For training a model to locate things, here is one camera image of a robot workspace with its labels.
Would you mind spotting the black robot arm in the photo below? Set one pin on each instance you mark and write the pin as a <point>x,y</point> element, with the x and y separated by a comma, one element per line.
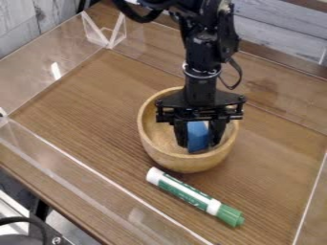
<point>212,42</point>

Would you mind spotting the brown wooden bowl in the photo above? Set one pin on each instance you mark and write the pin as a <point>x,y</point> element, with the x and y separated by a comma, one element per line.
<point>169,150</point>

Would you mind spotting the black metal bracket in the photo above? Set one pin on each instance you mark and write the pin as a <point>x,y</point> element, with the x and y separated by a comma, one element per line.
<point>49,233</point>

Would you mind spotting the blue rectangular block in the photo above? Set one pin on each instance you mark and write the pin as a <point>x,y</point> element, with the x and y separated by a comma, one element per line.
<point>198,136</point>

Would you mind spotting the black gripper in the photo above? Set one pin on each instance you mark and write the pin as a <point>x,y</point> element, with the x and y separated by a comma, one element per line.
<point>201,102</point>

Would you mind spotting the green and white marker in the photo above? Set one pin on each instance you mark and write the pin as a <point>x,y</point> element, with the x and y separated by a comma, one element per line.
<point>195,197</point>

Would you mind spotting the clear acrylic tray wall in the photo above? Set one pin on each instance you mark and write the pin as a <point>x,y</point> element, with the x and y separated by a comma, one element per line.
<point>79,138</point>

